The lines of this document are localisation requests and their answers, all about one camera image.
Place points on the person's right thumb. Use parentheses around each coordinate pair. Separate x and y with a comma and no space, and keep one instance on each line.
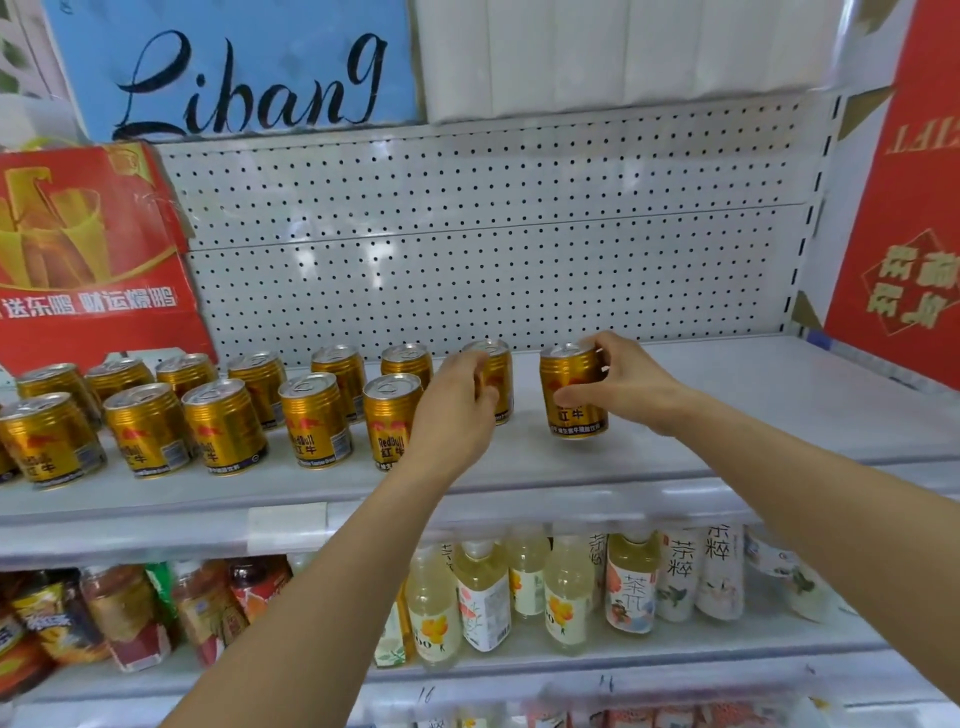
(579,395)

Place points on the person's right hand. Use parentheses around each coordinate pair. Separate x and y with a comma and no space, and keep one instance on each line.
(641,394)

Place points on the person's right forearm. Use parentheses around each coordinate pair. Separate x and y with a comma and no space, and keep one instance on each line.
(825,510)

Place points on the row of pale tea bottles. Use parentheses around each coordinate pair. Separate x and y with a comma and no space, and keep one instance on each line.
(570,592)

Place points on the gold beverage can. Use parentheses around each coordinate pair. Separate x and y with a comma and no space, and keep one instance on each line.
(504,375)
(562,367)

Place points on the person's left hand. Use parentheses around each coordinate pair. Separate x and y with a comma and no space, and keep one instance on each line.
(446,420)

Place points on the white metal shelf board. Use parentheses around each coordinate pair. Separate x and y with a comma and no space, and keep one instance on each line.
(675,660)
(750,420)

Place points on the white tissue paper packs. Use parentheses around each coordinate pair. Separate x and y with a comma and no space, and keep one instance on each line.
(622,52)

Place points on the person's left thumb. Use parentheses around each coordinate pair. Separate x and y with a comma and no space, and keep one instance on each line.
(487,405)

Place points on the group of gold cans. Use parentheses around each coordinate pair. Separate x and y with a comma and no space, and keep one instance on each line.
(225,427)

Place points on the white perforated back panel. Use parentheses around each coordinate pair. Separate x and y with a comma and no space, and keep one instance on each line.
(487,240)

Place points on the person's left forearm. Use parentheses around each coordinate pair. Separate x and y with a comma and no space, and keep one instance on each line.
(330,600)

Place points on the red and white gift box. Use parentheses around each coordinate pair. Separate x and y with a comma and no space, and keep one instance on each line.
(900,225)

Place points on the blue package with black script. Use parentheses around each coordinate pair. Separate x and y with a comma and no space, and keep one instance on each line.
(240,67)

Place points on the row of brown tea bottles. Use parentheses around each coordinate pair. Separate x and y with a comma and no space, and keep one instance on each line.
(127,615)

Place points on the white green patterned package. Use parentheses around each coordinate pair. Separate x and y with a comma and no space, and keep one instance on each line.
(30,67)

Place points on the red cardboard carton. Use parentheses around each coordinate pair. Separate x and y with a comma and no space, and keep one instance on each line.
(90,247)

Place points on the white shelf label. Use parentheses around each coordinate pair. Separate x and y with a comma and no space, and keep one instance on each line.
(287,529)

